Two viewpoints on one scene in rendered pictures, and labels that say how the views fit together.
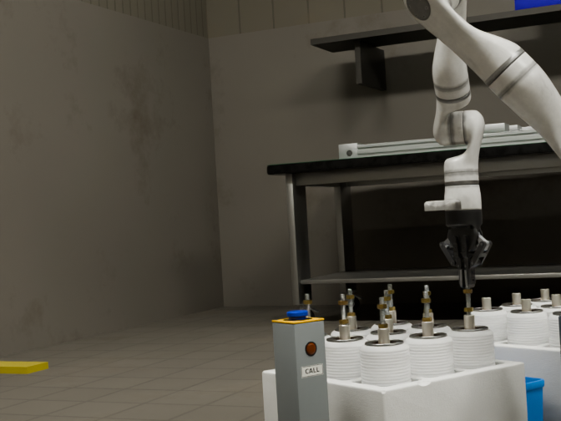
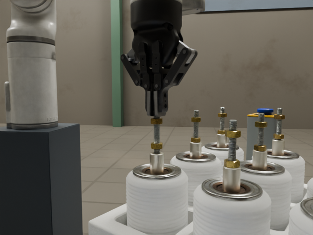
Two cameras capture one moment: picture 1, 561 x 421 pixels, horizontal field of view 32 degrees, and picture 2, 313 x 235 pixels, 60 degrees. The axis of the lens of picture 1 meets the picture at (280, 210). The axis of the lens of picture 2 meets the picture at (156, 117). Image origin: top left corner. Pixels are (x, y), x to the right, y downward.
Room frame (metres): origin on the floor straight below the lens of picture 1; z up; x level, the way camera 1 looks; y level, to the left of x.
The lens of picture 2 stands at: (2.42, -0.50, 0.38)
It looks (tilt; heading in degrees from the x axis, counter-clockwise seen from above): 6 degrees down; 163
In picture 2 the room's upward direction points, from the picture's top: straight up
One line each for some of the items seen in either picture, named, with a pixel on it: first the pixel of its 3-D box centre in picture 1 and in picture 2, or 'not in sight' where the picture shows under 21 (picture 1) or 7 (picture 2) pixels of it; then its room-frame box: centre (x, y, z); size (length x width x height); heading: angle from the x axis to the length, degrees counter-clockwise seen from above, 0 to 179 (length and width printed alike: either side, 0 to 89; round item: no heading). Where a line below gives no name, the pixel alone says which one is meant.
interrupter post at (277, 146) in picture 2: (344, 332); (278, 148); (1.98, -0.12, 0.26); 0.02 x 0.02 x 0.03
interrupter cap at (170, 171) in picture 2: (469, 329); (157, 171); (2.03, -0.38, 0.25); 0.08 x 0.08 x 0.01
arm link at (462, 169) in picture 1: (464, 148); not in sight; (2.02, -0.39, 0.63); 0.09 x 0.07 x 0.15; 72
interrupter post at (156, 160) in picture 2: (469, 322); (157, 163); (2.03, -0.38, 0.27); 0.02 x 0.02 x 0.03
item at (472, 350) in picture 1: (472, 372); (157, 227); (2.02, -0.38, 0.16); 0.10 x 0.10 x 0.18
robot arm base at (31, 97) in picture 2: not in sight; (33, 86); (1.79, -0.58, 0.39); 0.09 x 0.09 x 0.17; 65
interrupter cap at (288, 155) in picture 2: (345, 339); (277, 154); (1.98, -0.12, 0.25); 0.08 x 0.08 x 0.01
